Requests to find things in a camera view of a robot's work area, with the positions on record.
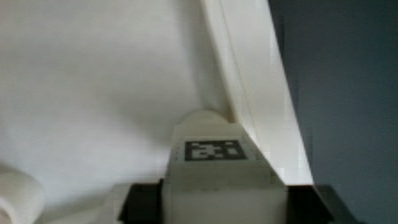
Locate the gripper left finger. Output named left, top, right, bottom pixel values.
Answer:
left=100, top=181, right=164, bottom=224

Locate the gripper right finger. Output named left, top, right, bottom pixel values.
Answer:
left=287, top=185, right=356, bottom=224

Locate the white square table top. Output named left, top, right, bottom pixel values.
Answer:
left=0, top=0, right=313, bottom=224

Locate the white leg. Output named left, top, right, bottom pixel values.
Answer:
left=162, top=110, right=289, bottom=224

